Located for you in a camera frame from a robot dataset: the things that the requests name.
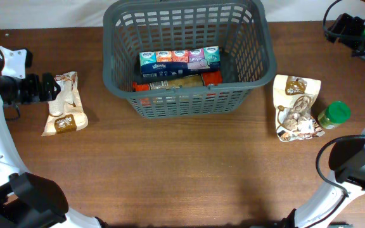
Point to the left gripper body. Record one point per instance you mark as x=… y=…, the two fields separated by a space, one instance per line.
x=23 y=90

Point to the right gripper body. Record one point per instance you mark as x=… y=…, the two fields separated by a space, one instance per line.
x=357 y=37

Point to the white brown rice pouch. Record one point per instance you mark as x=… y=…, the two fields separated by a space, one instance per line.
x=66 y=113

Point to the green lidded jar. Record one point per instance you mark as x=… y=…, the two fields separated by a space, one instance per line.
x=334 y=115

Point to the Kleenex tissue multipack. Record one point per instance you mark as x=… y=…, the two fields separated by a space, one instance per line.
x=179 y=63

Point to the grey plastic shopping basket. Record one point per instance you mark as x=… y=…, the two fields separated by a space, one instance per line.
x=238 y=27

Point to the orange spaghetti packet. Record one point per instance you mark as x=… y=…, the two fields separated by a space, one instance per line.
x=197 y=80

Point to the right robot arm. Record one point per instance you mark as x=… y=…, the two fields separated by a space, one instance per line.
x=341 y=165

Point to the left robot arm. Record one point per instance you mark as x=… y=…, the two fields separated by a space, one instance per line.
x=27 y=200

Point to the white brown mushroom pouch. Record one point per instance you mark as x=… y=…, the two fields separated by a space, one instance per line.
x=293 y=98

